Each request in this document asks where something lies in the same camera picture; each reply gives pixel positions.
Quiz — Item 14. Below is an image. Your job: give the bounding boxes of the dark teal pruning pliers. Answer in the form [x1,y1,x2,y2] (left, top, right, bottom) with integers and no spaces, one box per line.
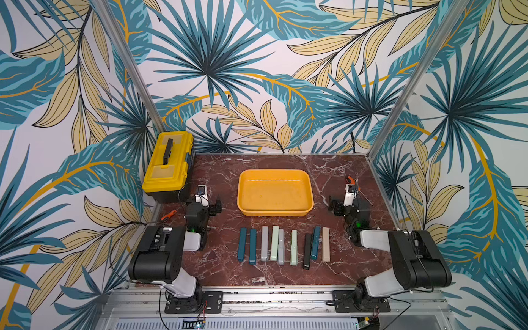
[237,227,248,263]

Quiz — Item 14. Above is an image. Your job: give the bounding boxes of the beige pruning pliers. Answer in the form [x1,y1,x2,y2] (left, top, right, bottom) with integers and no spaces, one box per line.
[322,227,331,263]

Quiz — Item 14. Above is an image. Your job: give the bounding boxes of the light green pruning pliers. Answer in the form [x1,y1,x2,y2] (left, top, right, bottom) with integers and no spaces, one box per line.
[270,225,280,261]

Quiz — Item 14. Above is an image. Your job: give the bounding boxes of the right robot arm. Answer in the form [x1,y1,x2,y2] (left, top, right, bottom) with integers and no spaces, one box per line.
[328,181,452,303]

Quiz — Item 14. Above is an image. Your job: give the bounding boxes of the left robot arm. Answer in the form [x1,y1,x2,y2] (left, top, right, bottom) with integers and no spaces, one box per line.
[128,184,222,301]

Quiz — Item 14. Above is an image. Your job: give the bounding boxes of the yellow plastic storage tray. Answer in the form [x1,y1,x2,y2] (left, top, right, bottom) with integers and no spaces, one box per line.
[237,169,314,217]

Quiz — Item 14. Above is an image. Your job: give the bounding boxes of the teal pruning pliers right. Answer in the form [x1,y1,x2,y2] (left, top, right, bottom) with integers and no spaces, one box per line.
[310,225,322,261]

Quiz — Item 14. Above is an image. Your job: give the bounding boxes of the black pruning pliers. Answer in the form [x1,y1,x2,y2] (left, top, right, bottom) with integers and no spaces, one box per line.
[302,233,312,270]

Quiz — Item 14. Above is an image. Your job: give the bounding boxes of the mint green pruning pliers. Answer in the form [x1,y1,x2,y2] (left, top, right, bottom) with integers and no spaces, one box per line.
[290,230,298,266]

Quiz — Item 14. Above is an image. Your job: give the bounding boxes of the light grey pruning pliers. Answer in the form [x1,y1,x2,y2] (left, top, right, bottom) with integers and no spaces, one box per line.
[278,229,285,265]

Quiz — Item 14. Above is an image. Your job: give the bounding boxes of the orange screwdriver right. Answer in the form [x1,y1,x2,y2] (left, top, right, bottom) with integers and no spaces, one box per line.
[345,175,373,206]

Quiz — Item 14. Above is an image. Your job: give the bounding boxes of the yellow black toolbox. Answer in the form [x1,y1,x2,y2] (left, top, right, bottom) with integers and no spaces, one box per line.
[142,131,195,204]

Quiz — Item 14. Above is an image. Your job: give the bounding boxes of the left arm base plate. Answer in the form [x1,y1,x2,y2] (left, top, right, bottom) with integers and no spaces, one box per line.
[164,291,224,314]

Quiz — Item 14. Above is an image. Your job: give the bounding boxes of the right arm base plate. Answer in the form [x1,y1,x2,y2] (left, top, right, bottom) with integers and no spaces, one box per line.
[327,290,391,314]

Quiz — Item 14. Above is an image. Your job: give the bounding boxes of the aluminium front rail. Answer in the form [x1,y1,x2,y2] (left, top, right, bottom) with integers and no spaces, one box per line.
[96,285,458,329]

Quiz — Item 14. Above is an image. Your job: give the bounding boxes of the right aluminium frame post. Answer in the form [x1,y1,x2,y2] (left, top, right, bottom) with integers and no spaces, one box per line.
[367,0,469,162]

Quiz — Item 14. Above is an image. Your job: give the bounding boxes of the aluminium frame post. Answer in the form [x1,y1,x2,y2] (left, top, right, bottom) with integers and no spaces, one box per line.
[367,0,469,162]
[92,0,166,132]

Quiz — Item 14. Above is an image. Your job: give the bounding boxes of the left aluminium frame post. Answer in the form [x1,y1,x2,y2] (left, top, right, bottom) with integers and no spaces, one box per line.
[92,0,166,132]

